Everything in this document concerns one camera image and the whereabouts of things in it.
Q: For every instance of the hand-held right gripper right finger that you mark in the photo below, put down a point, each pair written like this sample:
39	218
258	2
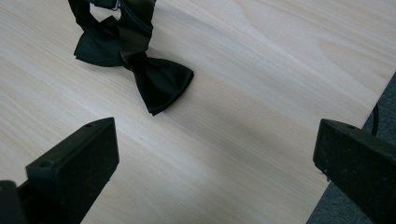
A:
358	161

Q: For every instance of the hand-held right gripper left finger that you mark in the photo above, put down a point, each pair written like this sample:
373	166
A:
74	165

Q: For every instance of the black bow tie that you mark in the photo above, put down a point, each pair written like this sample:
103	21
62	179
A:
155	77

